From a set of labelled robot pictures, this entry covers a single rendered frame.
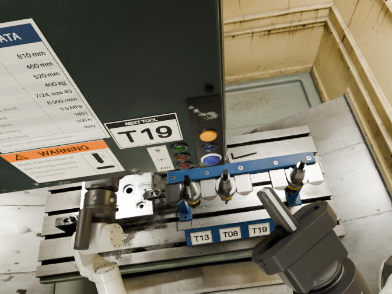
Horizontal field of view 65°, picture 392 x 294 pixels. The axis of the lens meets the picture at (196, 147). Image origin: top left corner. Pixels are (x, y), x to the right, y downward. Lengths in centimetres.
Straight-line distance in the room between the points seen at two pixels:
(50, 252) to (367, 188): 133
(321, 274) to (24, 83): 41
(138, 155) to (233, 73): 147
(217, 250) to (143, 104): 91
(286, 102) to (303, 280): 160
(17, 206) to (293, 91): 167
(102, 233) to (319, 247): 54
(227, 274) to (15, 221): 106
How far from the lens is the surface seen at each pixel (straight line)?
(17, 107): 42
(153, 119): 42
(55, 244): 142
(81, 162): 53
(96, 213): 83
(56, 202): 148
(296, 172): 94
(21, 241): 175
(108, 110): 41
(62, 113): 42
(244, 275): 136
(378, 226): 146
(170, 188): 98
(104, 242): 81
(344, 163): 154
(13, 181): 62
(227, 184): 90
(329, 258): 43
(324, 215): 42
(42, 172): 57
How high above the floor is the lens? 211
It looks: 60 degrees down
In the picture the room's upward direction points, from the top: 11 degrees counter-clockwise
